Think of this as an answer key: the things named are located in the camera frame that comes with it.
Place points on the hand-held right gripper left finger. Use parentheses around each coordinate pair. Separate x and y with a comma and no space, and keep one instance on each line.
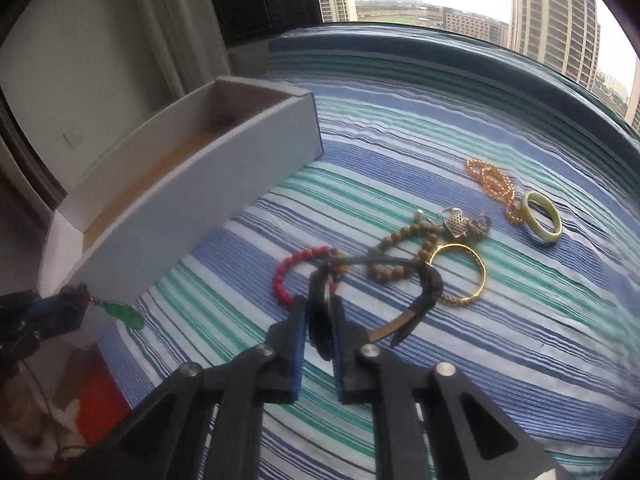
(298,350)

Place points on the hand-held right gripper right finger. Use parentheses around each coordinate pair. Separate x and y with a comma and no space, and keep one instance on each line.
(341,355)

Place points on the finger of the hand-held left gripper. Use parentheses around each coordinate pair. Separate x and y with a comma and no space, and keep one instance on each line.
(42,310)

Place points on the green pendant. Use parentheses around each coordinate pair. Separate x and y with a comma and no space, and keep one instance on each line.
(122,315)

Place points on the black bangle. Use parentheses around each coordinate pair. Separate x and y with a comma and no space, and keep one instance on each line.
(431,282)

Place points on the white cardboard box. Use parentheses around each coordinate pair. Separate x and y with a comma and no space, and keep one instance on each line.
(200,210)

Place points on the pale green jade bangle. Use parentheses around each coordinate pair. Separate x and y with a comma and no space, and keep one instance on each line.
(531,228)

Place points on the red cloth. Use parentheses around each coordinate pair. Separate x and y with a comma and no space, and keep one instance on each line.
(102,400)

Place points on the gold bangle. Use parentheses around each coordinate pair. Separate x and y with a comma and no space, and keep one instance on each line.
(481,272)

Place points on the silver charm pendant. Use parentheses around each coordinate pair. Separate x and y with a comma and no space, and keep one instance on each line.
(456,224)

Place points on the striped blue green blanket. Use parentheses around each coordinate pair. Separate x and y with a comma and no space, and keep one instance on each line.
(400,125)

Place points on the beige curtain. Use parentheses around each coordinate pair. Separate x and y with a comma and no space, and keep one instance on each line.
(170,25)

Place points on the tall beige apartment building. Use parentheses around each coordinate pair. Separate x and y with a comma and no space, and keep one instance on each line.
(550,10)

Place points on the white wall socket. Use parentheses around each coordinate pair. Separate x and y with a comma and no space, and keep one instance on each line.
(73,138)

